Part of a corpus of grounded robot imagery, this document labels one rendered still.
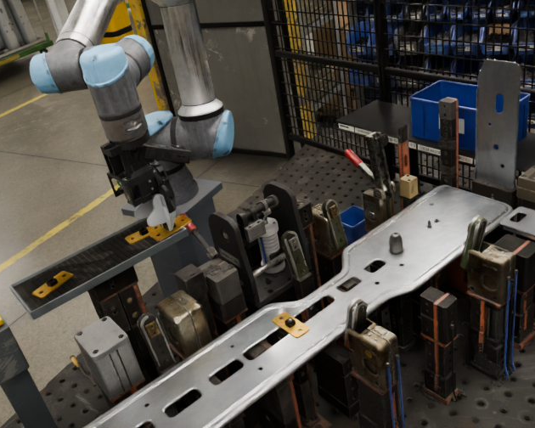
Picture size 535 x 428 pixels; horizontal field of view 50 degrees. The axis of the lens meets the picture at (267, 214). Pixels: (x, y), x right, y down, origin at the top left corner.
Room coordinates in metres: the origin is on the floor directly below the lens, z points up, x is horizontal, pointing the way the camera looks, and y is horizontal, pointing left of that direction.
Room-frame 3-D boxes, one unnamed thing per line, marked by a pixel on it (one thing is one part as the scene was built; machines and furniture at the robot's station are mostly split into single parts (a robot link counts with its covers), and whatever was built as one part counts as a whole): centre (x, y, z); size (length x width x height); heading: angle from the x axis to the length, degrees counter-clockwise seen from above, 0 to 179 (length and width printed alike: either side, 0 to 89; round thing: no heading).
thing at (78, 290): (1.08, 0.37, 1.16); 0.37 x 0.14 x 0.02; 124
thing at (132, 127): (0.98, 0.21, 1.48); 0.08 x 0.08 x 0.05
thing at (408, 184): (1.34, -0.39, 0.88); 0.04 x 0.04 x 0.36; 34
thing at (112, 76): (0.98, 0.22, 1.56); 0.09 x 0.08 x 0.11; 168
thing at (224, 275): (1.08, 0.13, 0.89); 0.13 x 0.11 x 0.38; 34
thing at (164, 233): (1.00, 0.19, 1.25); 0.08 x 0.04 x 0.01; 127
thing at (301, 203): (1.24, -0.07, 0.91); 0.07 x 0.05 x 0.42; 34
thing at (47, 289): (1.01, 0.47, 1.17); 0.08 x 0.04 x 0.01; 141
